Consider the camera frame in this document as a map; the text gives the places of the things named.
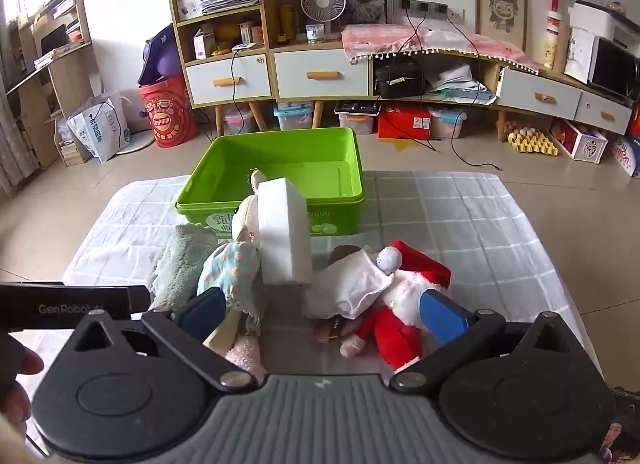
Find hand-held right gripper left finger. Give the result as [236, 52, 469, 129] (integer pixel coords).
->
[65, 288, 261, 393]

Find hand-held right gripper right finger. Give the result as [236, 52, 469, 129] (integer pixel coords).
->
[389, 288, 583, 392]

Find santa claus plush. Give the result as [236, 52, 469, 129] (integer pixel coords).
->
[340, 240, 452, 372]

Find grey-green fluffy towel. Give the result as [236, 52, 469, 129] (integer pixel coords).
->
[150, 223, 218, 310]

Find pink fluffy plush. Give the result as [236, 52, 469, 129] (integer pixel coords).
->
[224, 331, 268, 377]

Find white sock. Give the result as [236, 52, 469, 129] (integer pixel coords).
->
[301, 244, 396, 345]

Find white foam block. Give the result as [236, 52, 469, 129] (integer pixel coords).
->
[256, 177, 315, 287]

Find green plastic bin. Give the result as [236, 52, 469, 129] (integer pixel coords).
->
[175, 127, 365, 240]

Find person's left hand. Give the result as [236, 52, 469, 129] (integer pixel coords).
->
[0, 345, 46, 462]

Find grey checked blanket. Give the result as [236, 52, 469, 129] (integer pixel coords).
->
[20, 171, 608, 395]

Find round white board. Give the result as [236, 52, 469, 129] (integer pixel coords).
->
[117, 129, 156, 155]

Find white printed bag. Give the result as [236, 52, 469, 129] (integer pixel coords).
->
[66, 90, 132, 164]

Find clear storage box teal lid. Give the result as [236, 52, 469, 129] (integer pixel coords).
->
[430, 107, 468, 140]

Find yellow egg tray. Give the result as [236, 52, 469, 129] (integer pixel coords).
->
[505, 120, 559, 158]

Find clear storage box pink contents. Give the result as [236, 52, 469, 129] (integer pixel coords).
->
[223, 104, 256, 135]

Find red box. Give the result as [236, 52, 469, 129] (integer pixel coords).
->
[378, 104, 432, 140]

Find red printed bucket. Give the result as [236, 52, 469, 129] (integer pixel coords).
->
[138, 75, 198, 148]

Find clear storage box black contents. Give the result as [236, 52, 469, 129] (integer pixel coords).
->
[334, 100, 379, 135]

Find clear storage box blue lid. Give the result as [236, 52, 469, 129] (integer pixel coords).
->
[273, 102, 315, 131]

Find white and red carton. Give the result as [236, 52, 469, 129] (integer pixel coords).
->
[549, 118, 609, 163]

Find pile of white bags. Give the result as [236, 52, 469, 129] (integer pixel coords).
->
[430, 64, 493, 105]

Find wooden bookshelf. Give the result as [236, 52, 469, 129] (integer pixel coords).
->
[0, 0, 101, 170]

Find tall wooden shelf cabinet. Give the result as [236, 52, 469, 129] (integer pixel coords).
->
[166, 0, 276, 137]

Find black case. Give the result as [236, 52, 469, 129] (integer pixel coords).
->
[375, 62, 426, 99]

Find blue and white box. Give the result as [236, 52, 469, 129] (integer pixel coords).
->
[607, 131, 640, 177]

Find long low wooden cabinet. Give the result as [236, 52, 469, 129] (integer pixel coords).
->
[270, 42, 636, 142]

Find purple toy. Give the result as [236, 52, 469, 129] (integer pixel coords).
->
[137, 24, 182, 86]

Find small white carton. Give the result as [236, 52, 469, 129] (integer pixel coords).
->
[194, 29, 216, 60]

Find pink checked cloth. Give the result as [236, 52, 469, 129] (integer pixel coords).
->
[341, 23, 541, 76]

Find orange and white boxes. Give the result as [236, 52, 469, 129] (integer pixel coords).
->
[239, 20, 266, 45]

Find white microwave oven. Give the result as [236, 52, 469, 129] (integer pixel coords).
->
[565, 27, 640, 98]

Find yellow box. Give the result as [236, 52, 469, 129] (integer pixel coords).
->
[279, 3, 297, 40]

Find framed cartoon drawing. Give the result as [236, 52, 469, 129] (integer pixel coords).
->
[475, 0, 529, 50]

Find white carton box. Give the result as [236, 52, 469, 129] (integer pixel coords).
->
[175, 0, 211, 21]

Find white printer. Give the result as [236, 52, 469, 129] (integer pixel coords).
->
[570, 0, 640, 42]

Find long black power cable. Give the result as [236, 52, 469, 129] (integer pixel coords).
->
[447, 14, 503, 172]

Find thin black cable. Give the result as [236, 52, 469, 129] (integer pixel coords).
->
[229, 48, 242, 112]

